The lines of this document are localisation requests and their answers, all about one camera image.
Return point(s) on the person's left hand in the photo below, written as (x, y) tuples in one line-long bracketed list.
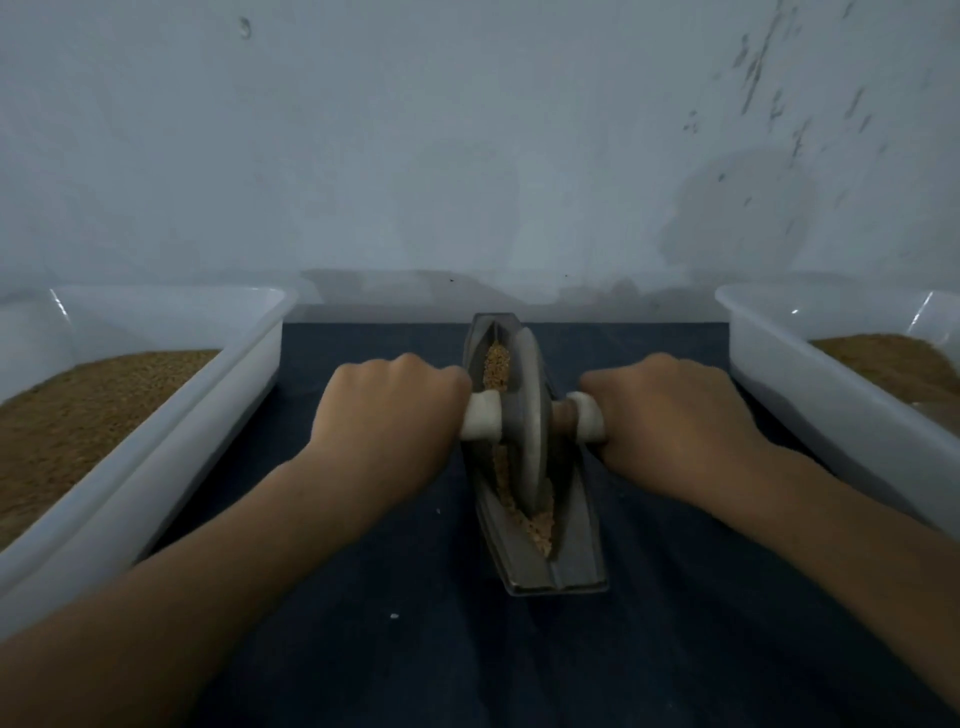
[(383, 428)]

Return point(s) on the person's right hand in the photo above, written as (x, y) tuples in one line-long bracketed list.
[(675, 428)]

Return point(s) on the small ground grain portion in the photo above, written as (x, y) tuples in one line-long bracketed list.
[(497, 368)]

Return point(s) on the white plastic tray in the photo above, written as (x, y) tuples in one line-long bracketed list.
[(165, 428), (818, 405)]

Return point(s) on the boat-shaped metal grinding trough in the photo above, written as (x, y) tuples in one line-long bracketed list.
[(578, 563)]

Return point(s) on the person's left forearm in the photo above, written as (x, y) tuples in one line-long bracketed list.
[(165, 608)]

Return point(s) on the person's right forearm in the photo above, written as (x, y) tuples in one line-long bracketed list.
[(863, 563)]

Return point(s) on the dark blue tablecloth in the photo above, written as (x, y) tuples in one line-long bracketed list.
[(405, 645)]

